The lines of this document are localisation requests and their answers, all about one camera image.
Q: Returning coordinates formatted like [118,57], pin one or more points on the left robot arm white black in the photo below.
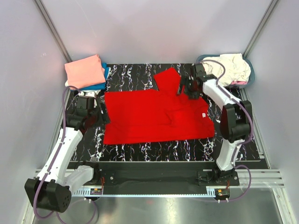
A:
[51,189]

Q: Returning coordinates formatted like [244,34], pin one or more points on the right aluminium corner post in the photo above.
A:
[262,24]

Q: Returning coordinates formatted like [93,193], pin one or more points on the left aluminium corner post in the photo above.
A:
[52,28]

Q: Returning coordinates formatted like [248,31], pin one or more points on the folded white t shirt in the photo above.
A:
[89,92]

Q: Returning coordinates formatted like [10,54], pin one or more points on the pink garment in basket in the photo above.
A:
[237,83]

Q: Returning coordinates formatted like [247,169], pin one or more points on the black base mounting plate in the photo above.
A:
[204,173]

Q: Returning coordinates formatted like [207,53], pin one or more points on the folded blue t shirt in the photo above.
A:
[100,86]

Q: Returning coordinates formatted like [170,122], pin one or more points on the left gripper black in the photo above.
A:
[105,118]

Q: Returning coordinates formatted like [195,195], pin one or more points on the aluminium corner post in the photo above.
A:
[262,24]
[52,28]

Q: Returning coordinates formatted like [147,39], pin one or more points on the folded pink t shirt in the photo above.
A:
[84,72]

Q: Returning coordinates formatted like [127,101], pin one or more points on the red t shirt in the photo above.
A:
[156,115]

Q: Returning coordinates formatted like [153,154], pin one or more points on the slotted cable duct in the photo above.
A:
[111,191]

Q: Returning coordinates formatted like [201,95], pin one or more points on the cream crumpled t shirt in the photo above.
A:
[233,70]

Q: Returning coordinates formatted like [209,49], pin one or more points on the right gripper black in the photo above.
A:
[183,82]

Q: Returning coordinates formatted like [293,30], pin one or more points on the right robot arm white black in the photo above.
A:
[236,125]

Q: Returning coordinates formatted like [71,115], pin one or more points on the aluminium frame rail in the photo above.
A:
[261,178]

